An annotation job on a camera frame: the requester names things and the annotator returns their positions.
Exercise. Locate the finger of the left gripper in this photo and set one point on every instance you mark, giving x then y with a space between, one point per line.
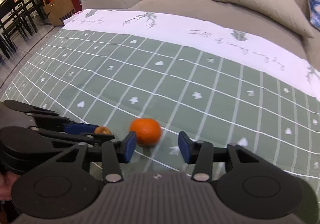
62 135
19 114

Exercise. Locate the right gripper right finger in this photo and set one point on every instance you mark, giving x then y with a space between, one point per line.
197 153

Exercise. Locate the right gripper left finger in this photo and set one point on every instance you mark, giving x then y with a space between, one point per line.
115 153

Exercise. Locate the brown longan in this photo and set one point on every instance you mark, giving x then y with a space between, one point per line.
102 130

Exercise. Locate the orange tangerine top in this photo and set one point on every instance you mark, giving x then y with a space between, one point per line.
148 131

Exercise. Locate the person's left hand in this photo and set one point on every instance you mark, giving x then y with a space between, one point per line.
7 181

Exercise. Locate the green checkered tablecloth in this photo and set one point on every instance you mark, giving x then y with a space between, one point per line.
254 101

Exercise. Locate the black dining chair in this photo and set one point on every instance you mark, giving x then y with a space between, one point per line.
16 17

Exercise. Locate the cardboard box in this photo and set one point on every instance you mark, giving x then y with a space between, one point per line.
59 10

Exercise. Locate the blue patterned cushion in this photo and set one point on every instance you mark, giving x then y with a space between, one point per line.
314 10

